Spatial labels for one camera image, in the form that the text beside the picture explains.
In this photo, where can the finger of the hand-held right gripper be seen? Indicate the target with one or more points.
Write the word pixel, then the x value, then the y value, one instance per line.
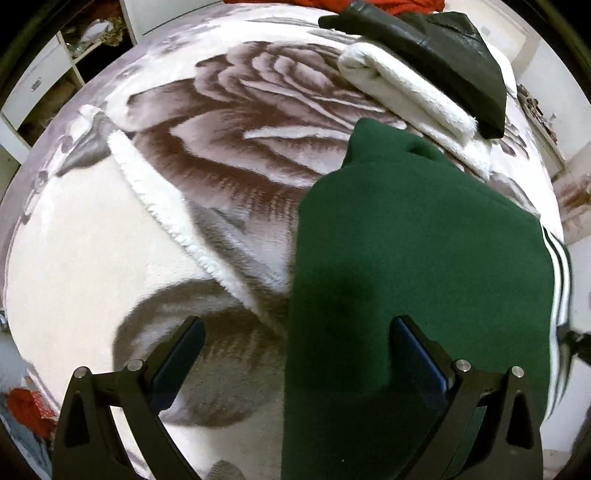
pixel 579 344

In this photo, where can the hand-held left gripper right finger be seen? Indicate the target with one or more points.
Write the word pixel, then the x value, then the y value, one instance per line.
pixel 418 364

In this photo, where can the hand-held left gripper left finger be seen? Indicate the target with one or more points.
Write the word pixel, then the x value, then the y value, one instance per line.
pixel 180 364

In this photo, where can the green and white varsity jacket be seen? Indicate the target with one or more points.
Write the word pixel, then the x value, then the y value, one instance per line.
pixel 415 240

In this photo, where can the red cloth on floor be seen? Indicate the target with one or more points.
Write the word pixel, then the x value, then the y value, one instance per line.
pixel 30 410

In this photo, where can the floral plush blanket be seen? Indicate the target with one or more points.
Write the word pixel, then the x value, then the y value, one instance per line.
pixel 207 152

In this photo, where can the white nightstand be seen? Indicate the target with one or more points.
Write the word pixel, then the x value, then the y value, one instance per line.
pixel 542 124

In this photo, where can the white fluffy garment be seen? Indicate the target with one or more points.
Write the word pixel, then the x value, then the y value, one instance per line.
pixel 406 87

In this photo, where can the black leather garment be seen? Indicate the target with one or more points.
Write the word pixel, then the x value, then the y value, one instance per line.
pixel 452 60

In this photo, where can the white shelf cabinet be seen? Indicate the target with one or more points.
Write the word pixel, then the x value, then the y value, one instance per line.
pixel 41 87

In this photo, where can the red garment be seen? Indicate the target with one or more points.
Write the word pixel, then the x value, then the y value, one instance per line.
pixel 397 4

